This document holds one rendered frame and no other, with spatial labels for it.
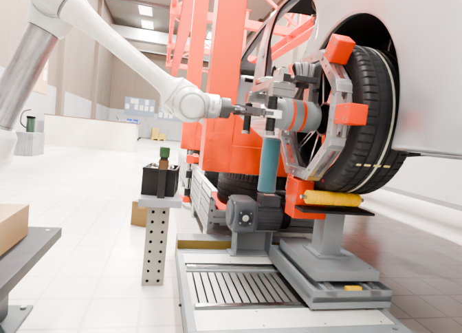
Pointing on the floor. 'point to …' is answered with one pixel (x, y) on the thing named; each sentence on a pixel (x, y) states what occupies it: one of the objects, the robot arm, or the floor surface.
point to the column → (155, 246)
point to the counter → (90, 133)
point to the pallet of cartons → (157, 135)
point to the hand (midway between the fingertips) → (271, 113)
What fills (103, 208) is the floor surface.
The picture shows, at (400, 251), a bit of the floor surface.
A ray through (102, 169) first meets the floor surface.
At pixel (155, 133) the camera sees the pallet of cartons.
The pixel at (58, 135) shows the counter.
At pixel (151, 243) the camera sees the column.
